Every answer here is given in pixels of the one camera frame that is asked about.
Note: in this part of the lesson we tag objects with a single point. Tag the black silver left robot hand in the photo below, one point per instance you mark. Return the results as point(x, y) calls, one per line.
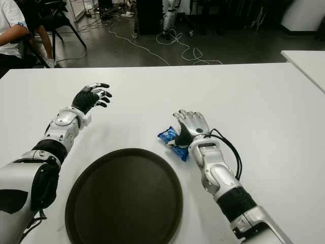
point(83, 100)

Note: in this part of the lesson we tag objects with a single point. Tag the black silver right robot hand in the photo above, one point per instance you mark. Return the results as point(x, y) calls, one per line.
point(194, 125)

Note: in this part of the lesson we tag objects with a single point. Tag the blue Oreo packet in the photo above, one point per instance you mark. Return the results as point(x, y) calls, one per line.
point(166, 134)

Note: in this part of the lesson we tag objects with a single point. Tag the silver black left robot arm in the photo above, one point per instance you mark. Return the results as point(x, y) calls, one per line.
point(63, 122)

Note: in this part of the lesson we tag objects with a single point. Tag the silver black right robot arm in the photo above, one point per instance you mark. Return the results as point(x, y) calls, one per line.
point(221, 175)

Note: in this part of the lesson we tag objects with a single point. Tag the black folding chair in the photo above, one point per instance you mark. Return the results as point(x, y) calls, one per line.
point(56, 20)

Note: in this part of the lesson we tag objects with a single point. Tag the white cabinet panel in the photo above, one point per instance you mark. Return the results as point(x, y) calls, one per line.
point(78, 10)

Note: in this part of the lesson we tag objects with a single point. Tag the black stand with caster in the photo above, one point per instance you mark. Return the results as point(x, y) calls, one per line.
point(191, 32)

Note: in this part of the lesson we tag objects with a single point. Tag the dark brown round tray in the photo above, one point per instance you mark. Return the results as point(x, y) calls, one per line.
point(124, 198)

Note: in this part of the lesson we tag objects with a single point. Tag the seated person in white shirt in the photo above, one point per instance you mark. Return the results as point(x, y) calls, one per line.
point(7, 25)

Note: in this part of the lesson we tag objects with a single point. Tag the black cabinet on casters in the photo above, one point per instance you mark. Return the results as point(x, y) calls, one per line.
point(149, 15)

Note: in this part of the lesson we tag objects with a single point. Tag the silver robot leg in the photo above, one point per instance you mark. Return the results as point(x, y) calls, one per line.
point(168, 17)

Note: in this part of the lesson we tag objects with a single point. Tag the folded metal stand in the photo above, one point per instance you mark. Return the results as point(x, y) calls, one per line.
point(257, 17)

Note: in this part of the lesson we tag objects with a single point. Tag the white side table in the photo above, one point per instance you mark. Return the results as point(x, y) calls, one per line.
point(309, 63)

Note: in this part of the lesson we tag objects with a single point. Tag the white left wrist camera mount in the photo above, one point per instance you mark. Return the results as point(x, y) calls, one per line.
point(86, 120)

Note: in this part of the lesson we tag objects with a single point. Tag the white curved pedestal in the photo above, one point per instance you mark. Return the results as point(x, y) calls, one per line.
point(302, 15)

